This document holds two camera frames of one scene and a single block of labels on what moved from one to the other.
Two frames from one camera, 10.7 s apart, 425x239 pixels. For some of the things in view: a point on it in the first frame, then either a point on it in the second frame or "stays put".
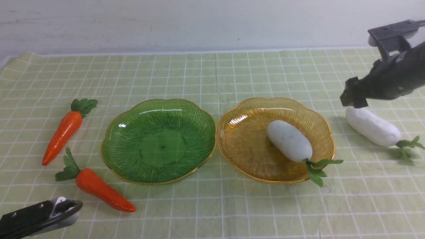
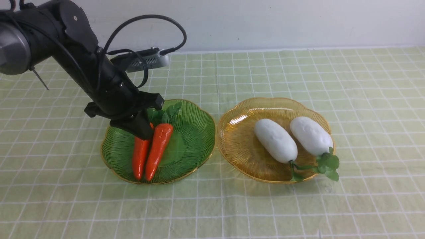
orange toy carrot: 85,178 -> 160,138
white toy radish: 294,144 -> 281,145
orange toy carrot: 67,128 -> 140,153
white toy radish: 372,128 -> 310,138
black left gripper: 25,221 -> 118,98
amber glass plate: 243,142 stays put
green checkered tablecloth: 372,194 stays put
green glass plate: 158,142 stays put
